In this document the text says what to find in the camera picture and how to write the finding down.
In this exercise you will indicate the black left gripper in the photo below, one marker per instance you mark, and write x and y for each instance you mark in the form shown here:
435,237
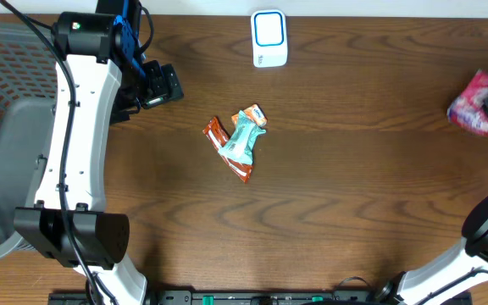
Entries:
164,83

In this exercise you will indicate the orange-red snack bar wrapper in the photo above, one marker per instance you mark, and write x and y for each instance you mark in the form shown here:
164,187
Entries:
219,139

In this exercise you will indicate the small orange tissue pack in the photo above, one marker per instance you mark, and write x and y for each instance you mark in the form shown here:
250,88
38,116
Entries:
248,115

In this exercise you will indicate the mint green wipes pack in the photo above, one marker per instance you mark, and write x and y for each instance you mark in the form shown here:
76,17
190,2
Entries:
242,142

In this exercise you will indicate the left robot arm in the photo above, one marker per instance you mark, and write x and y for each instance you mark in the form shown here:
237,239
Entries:
103,78

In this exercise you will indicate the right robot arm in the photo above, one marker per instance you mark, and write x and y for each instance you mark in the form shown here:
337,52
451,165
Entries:
466,263

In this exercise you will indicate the grey plastic mesh basket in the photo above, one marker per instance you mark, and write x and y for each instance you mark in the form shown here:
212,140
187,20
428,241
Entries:
28,84

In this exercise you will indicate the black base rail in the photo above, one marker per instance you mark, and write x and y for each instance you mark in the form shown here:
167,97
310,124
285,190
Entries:
247,298

